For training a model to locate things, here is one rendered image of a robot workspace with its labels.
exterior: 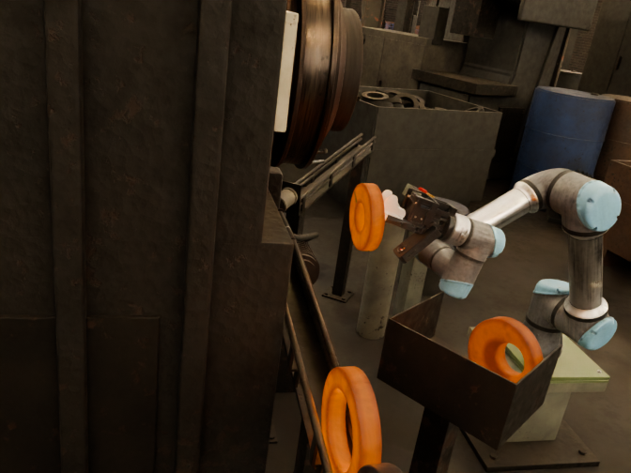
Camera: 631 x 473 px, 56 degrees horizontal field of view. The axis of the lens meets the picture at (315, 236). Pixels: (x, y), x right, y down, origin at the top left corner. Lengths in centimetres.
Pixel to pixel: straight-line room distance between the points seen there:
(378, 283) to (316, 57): 133
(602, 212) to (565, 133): 312
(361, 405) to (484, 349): 45
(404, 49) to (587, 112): 170
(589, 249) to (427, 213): 52
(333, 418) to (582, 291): 100
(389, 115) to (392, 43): 209
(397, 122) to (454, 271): 229
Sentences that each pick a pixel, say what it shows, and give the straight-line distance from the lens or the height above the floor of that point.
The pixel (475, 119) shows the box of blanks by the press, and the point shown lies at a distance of 405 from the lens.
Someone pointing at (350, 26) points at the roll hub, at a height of 122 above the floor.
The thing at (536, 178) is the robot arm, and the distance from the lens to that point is 170.
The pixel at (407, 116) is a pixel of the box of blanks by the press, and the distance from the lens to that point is 370.
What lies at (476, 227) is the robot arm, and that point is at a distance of 143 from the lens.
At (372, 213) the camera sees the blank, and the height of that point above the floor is 86.
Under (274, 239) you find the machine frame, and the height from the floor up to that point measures 87.
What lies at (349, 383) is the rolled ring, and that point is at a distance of 86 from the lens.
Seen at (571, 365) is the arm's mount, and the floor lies 32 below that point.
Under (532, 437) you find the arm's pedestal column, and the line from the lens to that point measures 216.
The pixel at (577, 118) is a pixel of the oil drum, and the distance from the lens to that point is 472.
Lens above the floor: 126
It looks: 21 degrees down
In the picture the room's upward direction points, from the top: 8 degrees clockwise
